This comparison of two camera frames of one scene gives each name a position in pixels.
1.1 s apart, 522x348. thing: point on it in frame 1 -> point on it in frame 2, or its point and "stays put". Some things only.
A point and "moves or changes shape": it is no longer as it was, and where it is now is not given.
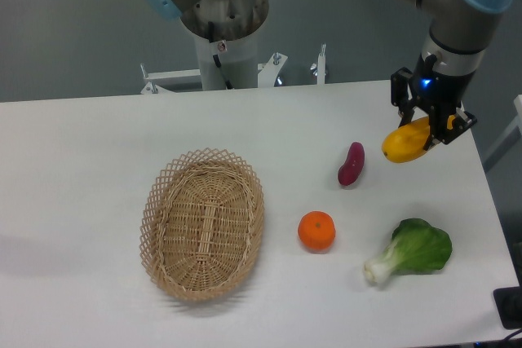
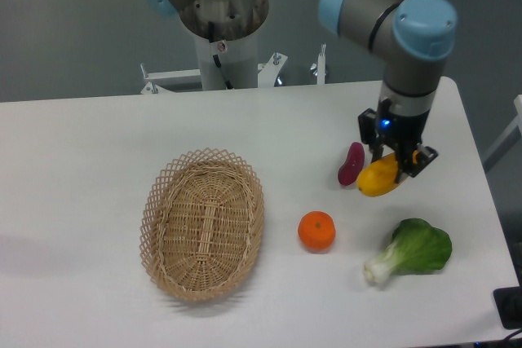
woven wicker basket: [201, 223] stays put
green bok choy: [415, 248] stays put
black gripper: [435, 88] -> [402, 131]
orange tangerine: [316, 230] stays put
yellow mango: [406, 142] moves or changes shape
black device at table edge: [508, 302] stays put
